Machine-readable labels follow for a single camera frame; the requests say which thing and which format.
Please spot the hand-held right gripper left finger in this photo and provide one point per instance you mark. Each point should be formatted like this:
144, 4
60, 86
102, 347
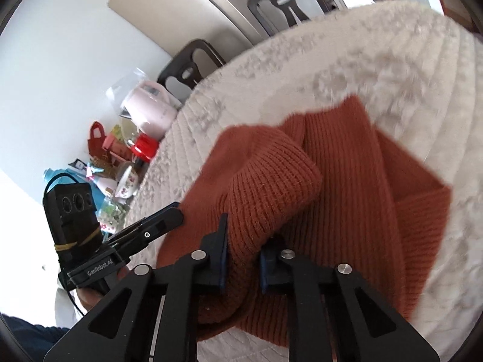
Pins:
223, 260

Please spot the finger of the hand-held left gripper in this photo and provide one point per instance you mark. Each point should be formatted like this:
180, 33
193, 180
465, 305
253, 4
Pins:
158, 230
151, 217

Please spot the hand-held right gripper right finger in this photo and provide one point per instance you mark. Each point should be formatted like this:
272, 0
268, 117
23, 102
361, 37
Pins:
265, 271

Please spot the rust knit sweater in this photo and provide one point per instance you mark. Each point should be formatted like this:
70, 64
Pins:
339, 181

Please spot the person's left forearm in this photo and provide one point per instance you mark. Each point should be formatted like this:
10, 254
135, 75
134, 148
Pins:
68, 309

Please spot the person's left hand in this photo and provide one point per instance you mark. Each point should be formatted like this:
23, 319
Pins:
92, 297

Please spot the floral print packet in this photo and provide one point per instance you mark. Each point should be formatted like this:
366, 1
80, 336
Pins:
111, 215

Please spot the floral ceramic bowl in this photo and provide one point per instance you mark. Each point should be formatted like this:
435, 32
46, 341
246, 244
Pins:
126, 186

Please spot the red lidded container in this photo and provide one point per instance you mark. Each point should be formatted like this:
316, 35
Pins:
145, 145

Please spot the pink box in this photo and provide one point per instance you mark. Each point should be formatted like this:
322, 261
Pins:
115, 146

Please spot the red gift bag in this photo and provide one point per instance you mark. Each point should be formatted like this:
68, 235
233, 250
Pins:
97, 137

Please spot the white electric kettle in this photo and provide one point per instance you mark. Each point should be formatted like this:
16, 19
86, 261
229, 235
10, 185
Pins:
151, 113

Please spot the person's dark blue clothing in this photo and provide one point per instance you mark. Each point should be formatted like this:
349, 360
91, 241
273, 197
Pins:
26, 339

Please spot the clear plastic bag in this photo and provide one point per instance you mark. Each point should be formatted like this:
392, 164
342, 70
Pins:
117, 92

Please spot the silver refrigerator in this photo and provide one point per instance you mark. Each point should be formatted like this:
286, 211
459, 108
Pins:
234, 0

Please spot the white quilted table cover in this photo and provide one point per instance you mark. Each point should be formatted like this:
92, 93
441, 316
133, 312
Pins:
377, 45

